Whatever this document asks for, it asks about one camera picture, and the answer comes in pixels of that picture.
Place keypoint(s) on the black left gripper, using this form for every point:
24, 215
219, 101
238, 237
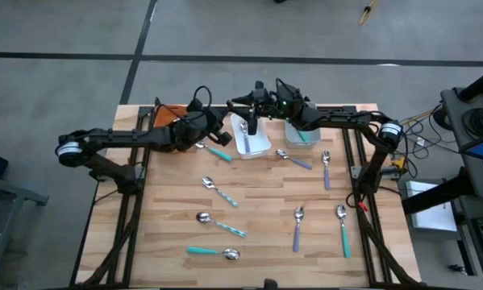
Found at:
192, 129

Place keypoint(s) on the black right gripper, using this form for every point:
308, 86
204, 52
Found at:
279, 104

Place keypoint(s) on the teal white patterned spoon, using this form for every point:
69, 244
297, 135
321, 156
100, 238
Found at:
227, 197
203, 218

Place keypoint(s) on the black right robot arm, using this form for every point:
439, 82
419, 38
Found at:
346, 119

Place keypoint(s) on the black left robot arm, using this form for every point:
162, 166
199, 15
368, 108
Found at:
116, 139

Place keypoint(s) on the white plastic bin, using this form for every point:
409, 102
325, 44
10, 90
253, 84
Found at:
261, 145

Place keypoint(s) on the orange plastic bin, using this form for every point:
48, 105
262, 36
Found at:
166, 117

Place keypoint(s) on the gray plastic bin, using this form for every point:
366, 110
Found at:
293, 141

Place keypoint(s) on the yellow stick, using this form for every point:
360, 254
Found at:
365, 15

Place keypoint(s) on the yellow connector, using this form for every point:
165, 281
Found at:
398, 163

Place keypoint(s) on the white paper tag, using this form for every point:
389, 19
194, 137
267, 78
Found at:
420, 141

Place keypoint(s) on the gray equipment cart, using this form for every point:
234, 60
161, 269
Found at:
452, 121

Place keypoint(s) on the black stand leg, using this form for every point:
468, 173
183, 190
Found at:
434, 196

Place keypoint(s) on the white box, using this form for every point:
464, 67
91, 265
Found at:
430, 213

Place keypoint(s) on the black pole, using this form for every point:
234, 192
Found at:
481, 82

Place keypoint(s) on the small black floor object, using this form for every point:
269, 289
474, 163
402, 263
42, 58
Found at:
455, 268

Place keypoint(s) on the black aluminium table frame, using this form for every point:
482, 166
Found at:
338, 109

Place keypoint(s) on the gray metal bracket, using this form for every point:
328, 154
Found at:
140, 171
356, 172

